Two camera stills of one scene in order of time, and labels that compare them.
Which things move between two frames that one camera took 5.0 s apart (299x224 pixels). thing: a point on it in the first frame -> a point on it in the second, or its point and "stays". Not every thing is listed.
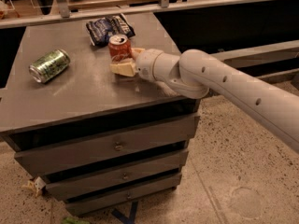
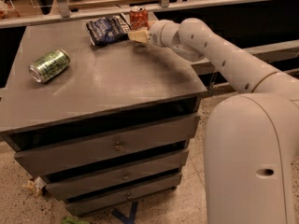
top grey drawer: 61,157 stays
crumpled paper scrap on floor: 35,185 stays
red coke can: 120,48 -> 138,17
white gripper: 145,63 -> 154,34
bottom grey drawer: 86,205 stays
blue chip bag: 101,30 stays
